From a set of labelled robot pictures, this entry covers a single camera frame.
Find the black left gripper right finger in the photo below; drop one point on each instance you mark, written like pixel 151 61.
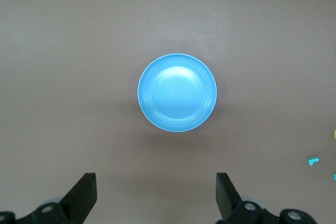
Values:
pixel 227 197

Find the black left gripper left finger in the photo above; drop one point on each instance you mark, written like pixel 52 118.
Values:
pixel 78 197

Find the teal foam letter L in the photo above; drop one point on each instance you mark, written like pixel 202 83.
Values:
pixel 312 160

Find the blue plate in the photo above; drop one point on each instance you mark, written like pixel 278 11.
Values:
pixel 177 93

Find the brown table cover sheet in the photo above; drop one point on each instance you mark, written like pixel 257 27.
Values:
pixel 65 77

